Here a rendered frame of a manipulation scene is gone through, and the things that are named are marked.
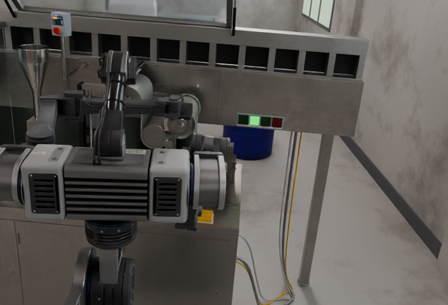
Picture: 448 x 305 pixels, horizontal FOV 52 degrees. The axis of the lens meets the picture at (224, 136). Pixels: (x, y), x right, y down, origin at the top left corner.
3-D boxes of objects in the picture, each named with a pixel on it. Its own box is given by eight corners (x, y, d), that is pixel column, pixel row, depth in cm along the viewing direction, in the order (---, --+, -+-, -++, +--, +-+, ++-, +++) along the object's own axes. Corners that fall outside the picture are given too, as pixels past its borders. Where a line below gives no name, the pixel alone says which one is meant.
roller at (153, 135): (141, 147, 222) (141, 123, 218) (151, 128, 246) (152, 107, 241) (166, 149, 222) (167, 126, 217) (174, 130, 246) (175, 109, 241)
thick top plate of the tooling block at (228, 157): (197, 183, 224) (197, 171, 221) (205, 149, 261) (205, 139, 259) (229, 185, 223) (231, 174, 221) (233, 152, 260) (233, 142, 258)
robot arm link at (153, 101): (63, 122, 169) (63, 93, 165) (65, 117, 174) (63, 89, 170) (181, 123, 180) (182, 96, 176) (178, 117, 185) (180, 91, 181)
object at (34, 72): (23, 172, 236) (12, 61, 214) (35, 160, 249) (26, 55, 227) (51, 174, 235) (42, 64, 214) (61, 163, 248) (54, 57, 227)
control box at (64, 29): (49, 35, 206) (47, 13, 202) (59, 33, 212) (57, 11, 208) (63, 37, 204) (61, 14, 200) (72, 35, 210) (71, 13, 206)
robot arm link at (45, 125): (39, 116, 171) (37, 90, 168) (78, 116, 175) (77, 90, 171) (26, 170, 132) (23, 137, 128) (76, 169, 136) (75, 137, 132)
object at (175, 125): (168, 121, 214) (183, 115, 213) (169, 119, 216) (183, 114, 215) (174, 135, 217) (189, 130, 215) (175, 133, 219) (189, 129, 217)
